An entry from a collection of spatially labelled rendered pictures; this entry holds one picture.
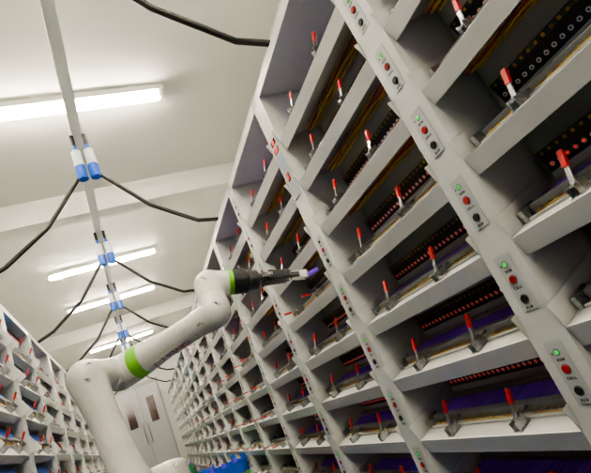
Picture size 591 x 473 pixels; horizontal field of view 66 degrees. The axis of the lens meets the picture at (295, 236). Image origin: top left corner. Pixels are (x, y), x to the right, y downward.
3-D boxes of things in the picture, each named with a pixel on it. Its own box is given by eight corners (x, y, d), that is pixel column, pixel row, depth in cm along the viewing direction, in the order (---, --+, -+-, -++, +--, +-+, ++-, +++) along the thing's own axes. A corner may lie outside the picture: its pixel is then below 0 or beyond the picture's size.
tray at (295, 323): (340, 293, 164) (324, 272, 166) (294, 332, 216) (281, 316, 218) (375, 263, 174) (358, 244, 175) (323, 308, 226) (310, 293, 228)
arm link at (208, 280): (191, 265, 163) (190, 285, 170) (197, 291, 154) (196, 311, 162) (230, 261, 168) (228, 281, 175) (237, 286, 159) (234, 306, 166)
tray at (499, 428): (599, 450, 87) (547, 392, 89) (430, 452, 139) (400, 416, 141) (637, 380, 96) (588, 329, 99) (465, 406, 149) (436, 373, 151)
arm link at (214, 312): (133, 337, 161) (155, 348, 169) (135, 365, 153) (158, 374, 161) (215, 284, 155) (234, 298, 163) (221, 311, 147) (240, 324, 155)
